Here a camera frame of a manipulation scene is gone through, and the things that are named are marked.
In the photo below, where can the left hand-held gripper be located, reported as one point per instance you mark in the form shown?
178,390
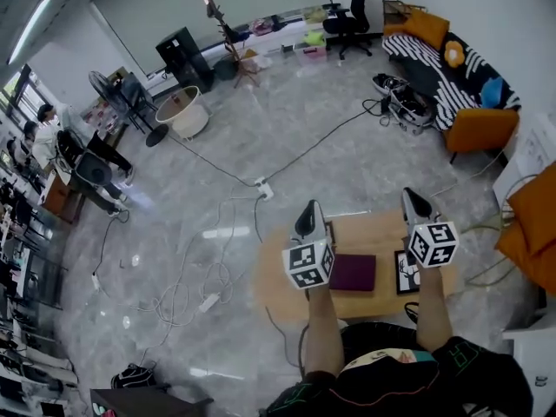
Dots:
309,263

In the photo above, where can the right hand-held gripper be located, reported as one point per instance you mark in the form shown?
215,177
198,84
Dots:
434,243

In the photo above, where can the maroon book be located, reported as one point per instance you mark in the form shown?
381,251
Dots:
354,273

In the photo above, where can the low oval wooden seat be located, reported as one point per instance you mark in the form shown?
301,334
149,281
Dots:
369,233

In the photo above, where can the person's right forearm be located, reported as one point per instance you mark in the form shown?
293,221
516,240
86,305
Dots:
432,306

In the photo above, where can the person's left forearm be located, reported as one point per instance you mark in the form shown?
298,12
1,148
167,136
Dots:
323,328

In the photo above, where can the black and white framed picture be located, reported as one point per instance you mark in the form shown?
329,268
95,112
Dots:
404,276

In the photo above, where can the white square power strip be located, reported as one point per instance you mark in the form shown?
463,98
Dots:
265,188

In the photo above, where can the orange armchair cushions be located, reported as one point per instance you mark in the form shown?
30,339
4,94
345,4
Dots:
532,224

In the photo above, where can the long white power strip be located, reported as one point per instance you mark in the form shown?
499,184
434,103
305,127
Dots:
209,302

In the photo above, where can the orange sofa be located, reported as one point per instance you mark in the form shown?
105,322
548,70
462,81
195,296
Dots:
482,130

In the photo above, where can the white cabinet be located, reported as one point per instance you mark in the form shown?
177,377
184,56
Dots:
534,150

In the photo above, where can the open equipment case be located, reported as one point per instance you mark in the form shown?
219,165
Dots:
406,100

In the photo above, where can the person's black clothing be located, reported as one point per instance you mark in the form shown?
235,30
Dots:
391,385

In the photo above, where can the white drawer unit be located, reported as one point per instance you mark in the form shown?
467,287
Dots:
536,359

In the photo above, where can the blue cushion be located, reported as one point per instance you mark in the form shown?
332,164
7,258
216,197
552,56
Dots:
492,93

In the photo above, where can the black and white striped blanket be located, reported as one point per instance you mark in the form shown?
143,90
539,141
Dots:
434,74

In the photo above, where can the yellow flower cushion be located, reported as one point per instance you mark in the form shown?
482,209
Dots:
454,54

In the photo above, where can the white round side table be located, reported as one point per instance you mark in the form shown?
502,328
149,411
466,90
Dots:
184,111

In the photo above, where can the clear plastic storage box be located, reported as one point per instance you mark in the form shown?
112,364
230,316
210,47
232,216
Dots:
312,54

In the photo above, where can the black backpack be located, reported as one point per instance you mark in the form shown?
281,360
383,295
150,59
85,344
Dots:
132,377

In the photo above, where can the dark round bag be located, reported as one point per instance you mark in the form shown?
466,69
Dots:
226,68

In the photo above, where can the orange pillow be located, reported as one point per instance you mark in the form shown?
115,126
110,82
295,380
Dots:
428,28

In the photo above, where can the dark brown table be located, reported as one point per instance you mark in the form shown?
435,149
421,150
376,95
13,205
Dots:
143,403

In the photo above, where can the green cloth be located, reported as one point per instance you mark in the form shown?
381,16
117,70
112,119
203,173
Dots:
314,38

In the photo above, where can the black office chair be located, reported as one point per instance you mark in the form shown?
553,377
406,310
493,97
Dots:
347,24

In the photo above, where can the wooden side shelf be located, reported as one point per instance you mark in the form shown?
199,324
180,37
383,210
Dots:
397,10

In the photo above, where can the pink bag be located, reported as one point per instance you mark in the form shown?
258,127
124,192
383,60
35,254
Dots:
262,27

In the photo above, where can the black tower appliance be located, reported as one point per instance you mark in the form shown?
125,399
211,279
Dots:
182,57

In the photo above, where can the black mesh chair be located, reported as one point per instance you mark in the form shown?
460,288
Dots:
87,163

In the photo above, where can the wooden coat rack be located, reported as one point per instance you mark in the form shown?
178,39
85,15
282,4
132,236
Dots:
226,33

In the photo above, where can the brown wooden cabinet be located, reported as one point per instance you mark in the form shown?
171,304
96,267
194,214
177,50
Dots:
61,198

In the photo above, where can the black standing fan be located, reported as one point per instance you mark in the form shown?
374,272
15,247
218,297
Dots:
108,89

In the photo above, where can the long ceiling light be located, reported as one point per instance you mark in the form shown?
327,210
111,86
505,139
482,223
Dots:
30,28

